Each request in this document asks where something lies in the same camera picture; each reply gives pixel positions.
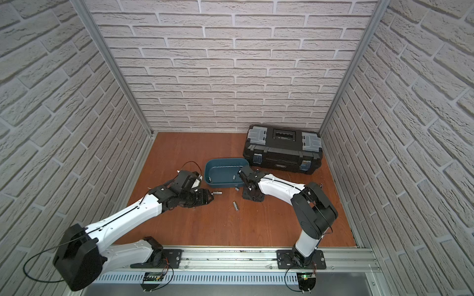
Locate left controller board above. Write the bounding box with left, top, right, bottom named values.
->
left=141, top=273, right=167, bottom=292

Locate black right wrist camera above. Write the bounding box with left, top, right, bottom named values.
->
left=238, top=165, right=256, bottom=182

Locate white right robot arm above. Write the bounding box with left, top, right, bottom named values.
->
left=238, top=166, right=338, bottom=265

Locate teal plastic storage box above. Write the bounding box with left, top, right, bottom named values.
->
left=204, top=158, right=249, bottom=189

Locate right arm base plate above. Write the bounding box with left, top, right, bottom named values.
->
left=276, top=249, right=327, bottom=270

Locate controller board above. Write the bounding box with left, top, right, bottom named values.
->
left=141, top=273, right=167, bottom=292
left=296, top=273, right=317, bottom=293

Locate aluminium frame post right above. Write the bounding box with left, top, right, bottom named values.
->
left=319, top=0, right=391, bottom=136

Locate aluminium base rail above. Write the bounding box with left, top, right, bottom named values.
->
left=95, top=247, right=381, bottom=285

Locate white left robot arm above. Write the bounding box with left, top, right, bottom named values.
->
left=53, top=186, right=214, bottom=291

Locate right controller board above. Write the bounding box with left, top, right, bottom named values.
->
left=296, top=273, right=317, bottom=293

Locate aluminium frame post left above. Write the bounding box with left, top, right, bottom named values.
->
left=71, top=0, right=154, bottom=138

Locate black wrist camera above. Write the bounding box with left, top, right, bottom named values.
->
left=238, top=165, right=256, bottom=182
left=170, top=170, right=202, bottom=194

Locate aluminium frame post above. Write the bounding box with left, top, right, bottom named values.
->
left=71, top=0, right=154, bottom=138
left=319, top=0, right=391, bottom=136

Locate black grey toolbox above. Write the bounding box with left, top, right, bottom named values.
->
left=243, top=125, right=323, bottom=175

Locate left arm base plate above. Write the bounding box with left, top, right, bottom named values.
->
left=130, top=249, right=183, bottom=269

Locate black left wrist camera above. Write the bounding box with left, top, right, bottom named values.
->
left=170, top=170, right=202, bottom=194

